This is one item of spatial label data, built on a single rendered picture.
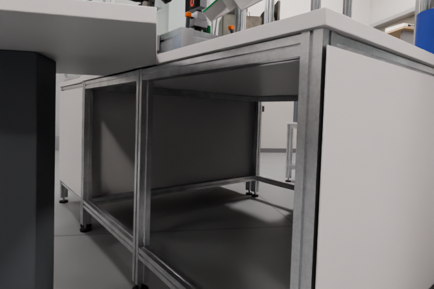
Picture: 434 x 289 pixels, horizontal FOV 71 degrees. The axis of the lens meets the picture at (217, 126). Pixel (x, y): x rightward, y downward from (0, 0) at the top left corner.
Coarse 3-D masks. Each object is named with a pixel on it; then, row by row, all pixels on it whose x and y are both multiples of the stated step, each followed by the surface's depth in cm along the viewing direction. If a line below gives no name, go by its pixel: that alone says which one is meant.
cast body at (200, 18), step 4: (196, 12) 122; (200, 12) 122; (192, 16) 124; (196, 16) 122; (200, 16) 122; (204, 16) 124; (192, 20) 122; (196, 20) 121; (200, 20) 123; (204, 20) 124; (192, 24) 122; (196, 24) 122; (200, 24) 123; (204, 24) 124; (204, 28) 125
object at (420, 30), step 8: (432, 8) 123; (424, 16) 125; (432, 16) 122; (416, 24) 130; (424, 24) 125; (432, 24) 122; (416, 32) 130; (424, 32) 125; (432, 32) 122; (416, 40) 129; (424, 40) 125; (432, 40) 122; (424, 48) 125; (432, 48) 122
